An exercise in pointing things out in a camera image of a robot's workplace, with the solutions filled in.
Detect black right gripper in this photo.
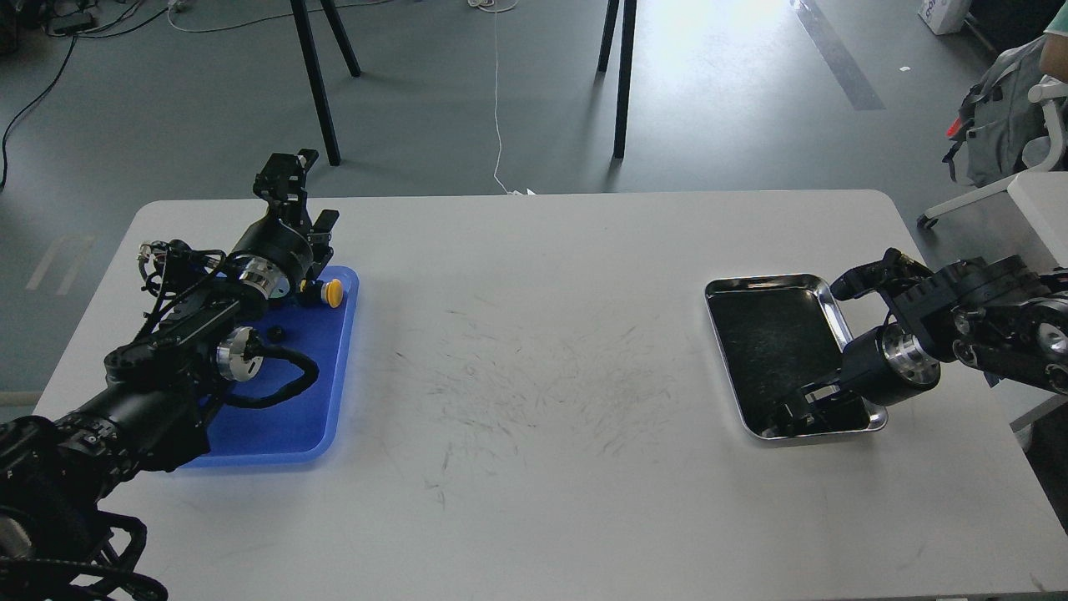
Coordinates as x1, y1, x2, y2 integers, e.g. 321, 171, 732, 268
763, 323, 941, 438

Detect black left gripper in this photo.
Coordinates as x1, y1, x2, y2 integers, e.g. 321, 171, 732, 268
226, 149, 340, 300

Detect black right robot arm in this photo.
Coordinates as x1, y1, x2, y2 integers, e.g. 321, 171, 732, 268
760, 248, 1067, 437

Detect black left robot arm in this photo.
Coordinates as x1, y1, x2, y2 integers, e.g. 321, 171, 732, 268
1, 149, 343, 600

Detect silver metal tray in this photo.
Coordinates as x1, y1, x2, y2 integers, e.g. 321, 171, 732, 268
704, 274, 889, 446

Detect black tripod left legs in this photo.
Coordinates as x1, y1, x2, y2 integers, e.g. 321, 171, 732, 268
290, 1, 362, 167

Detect black tripod legs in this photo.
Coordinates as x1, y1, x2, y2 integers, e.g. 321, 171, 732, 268
597, 1, 638, 161
290, 1, 362, 167

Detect blue plastic tray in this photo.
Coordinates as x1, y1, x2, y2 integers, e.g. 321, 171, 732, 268
187, 265, 360, 468

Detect white side table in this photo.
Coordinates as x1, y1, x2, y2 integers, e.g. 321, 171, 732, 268
991, 172, 1067, 432

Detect white office chair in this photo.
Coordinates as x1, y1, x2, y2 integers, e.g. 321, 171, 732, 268
916, 69, 1065, 230

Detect grey backpack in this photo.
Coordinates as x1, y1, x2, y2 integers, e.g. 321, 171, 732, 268
943, 37, 1050, 187

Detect black tripod right legs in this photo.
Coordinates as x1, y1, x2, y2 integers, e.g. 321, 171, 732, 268
597, 1, 638, 161

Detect white box on floor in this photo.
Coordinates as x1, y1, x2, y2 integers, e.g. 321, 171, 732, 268
916, 0, 972, 37

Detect person sitting at right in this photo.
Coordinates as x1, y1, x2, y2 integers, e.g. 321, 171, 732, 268
1039, 1, 1068, 83

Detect yellow push button switch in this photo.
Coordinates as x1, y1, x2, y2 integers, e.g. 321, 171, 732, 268
297, 278, 345, 309

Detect black cable on floor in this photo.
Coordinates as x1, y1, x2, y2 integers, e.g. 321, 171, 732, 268
0, 0, 172, 189

